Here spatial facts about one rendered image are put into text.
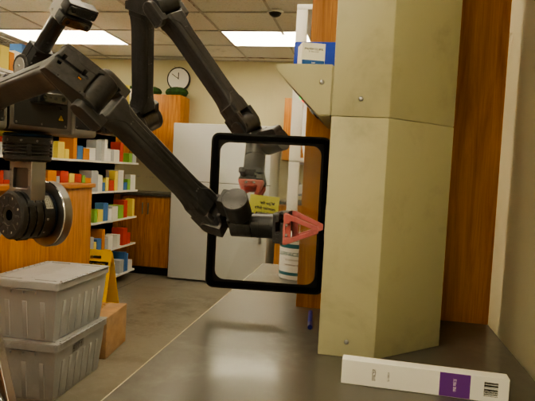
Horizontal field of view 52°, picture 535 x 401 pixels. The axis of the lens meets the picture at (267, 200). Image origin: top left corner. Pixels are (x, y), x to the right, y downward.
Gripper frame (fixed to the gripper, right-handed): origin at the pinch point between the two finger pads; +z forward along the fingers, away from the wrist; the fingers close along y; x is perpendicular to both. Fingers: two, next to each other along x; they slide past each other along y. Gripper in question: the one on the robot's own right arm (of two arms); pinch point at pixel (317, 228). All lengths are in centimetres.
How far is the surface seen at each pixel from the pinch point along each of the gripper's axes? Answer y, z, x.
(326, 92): -14.5, 2.3, -27.7
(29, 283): 134, -165, 49
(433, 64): -5.7, 22.7, -35.0
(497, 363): -6.4, 37.8, 24.3
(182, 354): -23.2, -22.2, 23.5
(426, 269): -3.7, 23.5, 6.9
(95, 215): 361, -254, 30
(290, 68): -14.8, -4.8, -32.3
